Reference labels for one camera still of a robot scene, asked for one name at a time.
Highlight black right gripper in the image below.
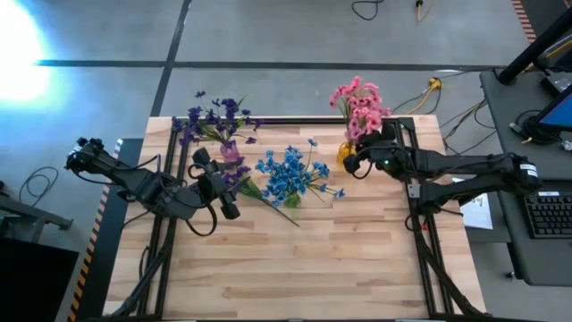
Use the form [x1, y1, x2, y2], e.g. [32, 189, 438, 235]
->
[342, 121, 415, 182]

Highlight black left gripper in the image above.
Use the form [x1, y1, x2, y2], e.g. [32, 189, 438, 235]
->
[189, 147, 250, 220]

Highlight pink artificial flower bunch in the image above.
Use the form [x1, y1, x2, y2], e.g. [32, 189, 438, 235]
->
[329, 75, 381, 117]
[346, 105, 393, 144]
[343, 115, 372, 144]

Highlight amber glass vase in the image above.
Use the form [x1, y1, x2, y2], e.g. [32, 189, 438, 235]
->
[335, 140, 358, 166]

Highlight purple glass vase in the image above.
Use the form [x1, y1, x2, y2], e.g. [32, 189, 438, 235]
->
[220, 140, 241, 163]

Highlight white paper sheet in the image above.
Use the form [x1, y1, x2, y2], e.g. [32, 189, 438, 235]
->
[458, 191, 494, 231]

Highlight striped-edge black floor mat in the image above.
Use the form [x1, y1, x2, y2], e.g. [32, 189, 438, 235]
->
[510, 0, 572, 46]
[66, 137, 145, 322]

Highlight grey office desk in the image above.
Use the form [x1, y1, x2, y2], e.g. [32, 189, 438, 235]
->
[478, 66, 572, 287]

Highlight black stand pole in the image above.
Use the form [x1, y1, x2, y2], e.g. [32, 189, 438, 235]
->
[496, 6, 572, 86]

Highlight black computer keyboard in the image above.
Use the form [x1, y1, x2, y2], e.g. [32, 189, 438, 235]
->
[523, 191, 572, 241]

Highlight computer monitor with stand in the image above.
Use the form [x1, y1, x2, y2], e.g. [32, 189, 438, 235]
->
[520, 84, 572, 145]

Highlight black power adapter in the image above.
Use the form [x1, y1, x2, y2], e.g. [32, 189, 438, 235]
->
[540, 71, 572, 95]

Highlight black floor cabinet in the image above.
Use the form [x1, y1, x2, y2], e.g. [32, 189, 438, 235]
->
[0, 236, 80, 322]

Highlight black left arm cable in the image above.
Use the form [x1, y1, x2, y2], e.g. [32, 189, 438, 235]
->
[185, 203, 219, 237]

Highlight black aluminium table frame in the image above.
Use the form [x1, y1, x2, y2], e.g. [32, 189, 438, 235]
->
[102, 106, 491, 322]

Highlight yellow floor cable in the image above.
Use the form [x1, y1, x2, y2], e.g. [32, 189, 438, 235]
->
[404, 76, 443, 116]

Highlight black desk cables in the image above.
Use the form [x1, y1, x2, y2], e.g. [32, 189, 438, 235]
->
[440, 98, 497, 156]

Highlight black floor cable loop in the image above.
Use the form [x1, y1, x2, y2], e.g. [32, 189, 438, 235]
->
[350, 0, 386, 22]

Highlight black coiled floor cable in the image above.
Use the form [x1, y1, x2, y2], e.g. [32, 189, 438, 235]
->
[18, 165, 60, 209]

